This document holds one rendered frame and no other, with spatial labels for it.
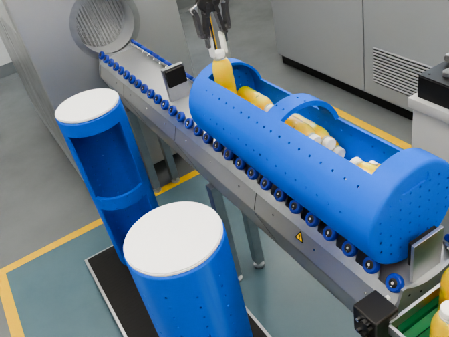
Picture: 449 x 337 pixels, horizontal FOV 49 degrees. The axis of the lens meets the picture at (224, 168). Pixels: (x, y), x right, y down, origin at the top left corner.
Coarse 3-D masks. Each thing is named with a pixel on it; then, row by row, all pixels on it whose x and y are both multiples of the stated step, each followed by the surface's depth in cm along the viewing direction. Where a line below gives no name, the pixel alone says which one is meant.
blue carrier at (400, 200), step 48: (192, 96) 169; (288, 96) 141; (240, 144) 148; (288, 144) 130; (384, 144) 133; (288, 192) 135; (336, 192) 115; (384, 192) 106; (432, 192) 114; (384, 240) 112
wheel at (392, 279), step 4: (388, 276) 116; (392, 276) 116; (396, 276) 115; (400, 276) 115; (388, 280) 116; (392, 280) 116; (396, 280) 115; (400, 280) 114; (388, 284) 116; (392, 284) 115; (396, 284) 115; (400, 284) 114; (388, 288) 116; (392, 288) 115; (396, 288) 114; (400, 288) 114; (396, 292) 115
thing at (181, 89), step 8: (176, 64) 212; (168, 72) 209; (176, 72) 211; (184, 72) 213; (168, 80) 211; (176, 80) 213; (184, 80) 215; (168, 88) 214; (176, 88) 216; (184, 88) 219; (168, 96) 218; (176, 96) 218; (184, 96) 220
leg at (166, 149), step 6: (162, 144) 308; (162, 150) 312; (168, 150) 312; (168, 156) 314; (168, 162) 316; (174, 162) 319; (168, 168) 320; (174, 168) 321; (174, 174) 323; (174, 180) 328
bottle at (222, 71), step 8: (224, 56) 159; (216, 64) 158; (224, 64) 158; (216, 72) 159; (224, 72) 159; (232, 72) 161; (216, 80) 161; (224, 80) 160; (232, 80) 162; (232, 88) 163
